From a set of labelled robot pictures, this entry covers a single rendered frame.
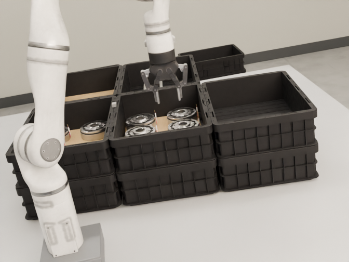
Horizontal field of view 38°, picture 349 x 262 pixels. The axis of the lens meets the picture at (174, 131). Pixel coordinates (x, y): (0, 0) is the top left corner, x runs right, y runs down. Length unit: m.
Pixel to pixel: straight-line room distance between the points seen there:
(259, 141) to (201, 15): 3.56
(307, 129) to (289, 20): 3.76
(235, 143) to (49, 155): 0.56
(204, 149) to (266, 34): 3.76
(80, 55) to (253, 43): 1.69
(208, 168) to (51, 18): 0.63
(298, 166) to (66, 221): 0.69
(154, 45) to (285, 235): 0.61
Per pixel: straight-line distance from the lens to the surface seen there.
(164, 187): 1.54
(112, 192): 1.54
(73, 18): 4.91
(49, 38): 1.17
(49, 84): 1.17
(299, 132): 1.52
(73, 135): 1.83
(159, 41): 1.42
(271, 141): 1.51
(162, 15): 1.41
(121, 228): 1.48
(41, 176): 1.26
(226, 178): 1.54
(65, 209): 1.28
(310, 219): 1.43
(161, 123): 1.78
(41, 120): 1.18
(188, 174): 1.52
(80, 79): 2.24
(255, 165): 1.53
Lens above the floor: 1.50
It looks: 23 degrees down
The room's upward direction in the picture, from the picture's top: 9 degrees counter-clockwise
